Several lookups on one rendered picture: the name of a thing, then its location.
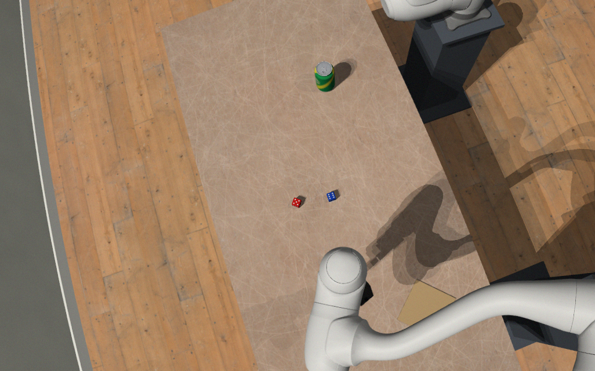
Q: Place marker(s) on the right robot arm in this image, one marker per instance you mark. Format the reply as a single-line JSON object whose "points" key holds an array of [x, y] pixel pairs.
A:
{"points": [[456, 13]]}

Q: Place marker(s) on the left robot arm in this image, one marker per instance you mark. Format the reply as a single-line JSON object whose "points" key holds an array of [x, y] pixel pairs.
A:
{"points": [[337, 338]]}

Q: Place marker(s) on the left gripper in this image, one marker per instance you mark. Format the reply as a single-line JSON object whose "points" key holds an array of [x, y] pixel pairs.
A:
{"points": [[367, 294]]}

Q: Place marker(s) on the tan square mat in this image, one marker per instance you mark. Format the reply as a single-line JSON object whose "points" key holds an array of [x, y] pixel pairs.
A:
{"points": [[423, 301]]}

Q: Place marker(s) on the green soda can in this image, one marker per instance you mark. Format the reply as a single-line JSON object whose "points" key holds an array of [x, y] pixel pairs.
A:
{"points": [[324, 76]]}

